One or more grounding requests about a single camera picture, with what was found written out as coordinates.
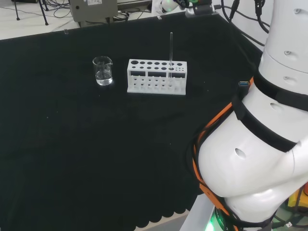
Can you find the grey metal cabinet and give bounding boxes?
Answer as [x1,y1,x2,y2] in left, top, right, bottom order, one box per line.
[68,0,119,27]

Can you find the blue usb plug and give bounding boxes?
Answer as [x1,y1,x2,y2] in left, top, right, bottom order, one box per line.
[238,80,251,94]

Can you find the black bench cloth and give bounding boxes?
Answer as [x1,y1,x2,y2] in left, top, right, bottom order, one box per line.
[0,11,264,231]

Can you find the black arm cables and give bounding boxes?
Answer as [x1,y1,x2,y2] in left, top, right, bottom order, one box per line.
[220,0,271,48]

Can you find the yellow stop button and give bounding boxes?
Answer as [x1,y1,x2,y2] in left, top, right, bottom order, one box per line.
[287,184,308,210]

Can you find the clear glass beaker with water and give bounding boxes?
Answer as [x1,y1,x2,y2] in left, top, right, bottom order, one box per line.
[92,56,114,86]

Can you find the black tripod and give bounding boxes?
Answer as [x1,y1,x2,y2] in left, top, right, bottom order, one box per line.
[13,0,49,26]

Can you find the white test tube rack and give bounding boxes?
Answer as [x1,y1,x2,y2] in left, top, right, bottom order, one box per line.
[127,59,188,96]

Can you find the clear glass rod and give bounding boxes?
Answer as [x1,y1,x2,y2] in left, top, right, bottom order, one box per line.
[169,32,174,85]

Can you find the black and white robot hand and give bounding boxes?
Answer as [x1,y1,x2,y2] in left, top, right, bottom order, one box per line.
[160,0,215,18]

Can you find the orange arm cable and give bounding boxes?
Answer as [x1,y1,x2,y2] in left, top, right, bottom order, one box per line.
[192,76,256,231]

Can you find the black floor cable bundle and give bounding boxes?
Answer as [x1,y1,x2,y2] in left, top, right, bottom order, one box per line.
[45,0,73,19]
[112,9,132,23]

